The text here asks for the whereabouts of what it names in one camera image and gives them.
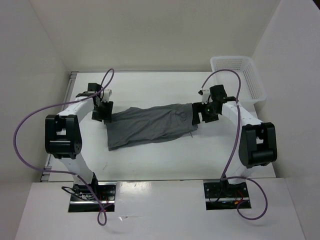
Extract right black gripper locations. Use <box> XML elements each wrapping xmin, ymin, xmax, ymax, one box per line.
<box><xmin>191</xmin><ymin>100</ymin><xmax>219</xmax><ymax>125</ymax></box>

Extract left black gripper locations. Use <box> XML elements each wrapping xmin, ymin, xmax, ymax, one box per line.
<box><xmin>91</xmin><ymin>99</ymin><xmax>114</xmax><ymax>123</ymax></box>

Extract grey shorts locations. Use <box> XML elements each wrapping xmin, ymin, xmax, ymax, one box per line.
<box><xmin>104</xmin><ymin>103</ymin><xmax>198</xmax><ymax>151</ymax></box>

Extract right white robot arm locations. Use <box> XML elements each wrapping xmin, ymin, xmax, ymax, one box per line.
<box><xmin>191</xmin><ymin>85</ymin><xmax>278</xmax><ymax>198</ymax></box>

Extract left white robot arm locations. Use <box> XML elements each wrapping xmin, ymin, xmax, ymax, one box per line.
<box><xmin>45</xmin><ymin>83</ymin><xmax>114</xmax><ymax>200</ymax></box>

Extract white perforated plastic basket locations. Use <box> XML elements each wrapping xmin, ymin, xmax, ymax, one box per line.
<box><xmin>210</xmin><ymin>56</ymin><xmax>267</xmax><ymax>104</ymax></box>

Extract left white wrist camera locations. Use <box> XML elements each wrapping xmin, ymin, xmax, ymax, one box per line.
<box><xmin>100</xmin><ymin>89</ymin><xmax>112</xmax><ymax>102</ymax></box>

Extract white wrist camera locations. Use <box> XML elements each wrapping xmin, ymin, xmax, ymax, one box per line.
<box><xmin>198</xmin><ymin>89</ymin><xmax>211</xmax><ymax>105</ymax></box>
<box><xmin>100</xmin><ymin>89</ymin><xmax>112</xmax><ymax>102</ymax></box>

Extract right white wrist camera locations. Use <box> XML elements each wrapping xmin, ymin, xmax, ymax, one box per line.
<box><xmin>198</xmin><ymin>89</ymin><xmax>211</xmax><ymax>105</ymax></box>

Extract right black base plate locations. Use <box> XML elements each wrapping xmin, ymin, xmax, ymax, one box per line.
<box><xmin>203</xmin><ymin>179</ymin><xmax>252</xmax><ymax>211</ymax></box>

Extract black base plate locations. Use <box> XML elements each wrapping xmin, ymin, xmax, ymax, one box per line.
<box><xmin>61</xmin><ymin>182</ymin><xmax>116</xmax><ymax>213</ymax></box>
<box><xmin>203</xmin><ymin>179</ymin><xmax>252</xmax><ymax>211</ymax></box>

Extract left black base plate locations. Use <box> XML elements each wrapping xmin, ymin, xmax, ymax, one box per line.
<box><xmin>61</xmin><ymin>182</ymin><xmax>116</xmax><ymax>213</ymax></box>

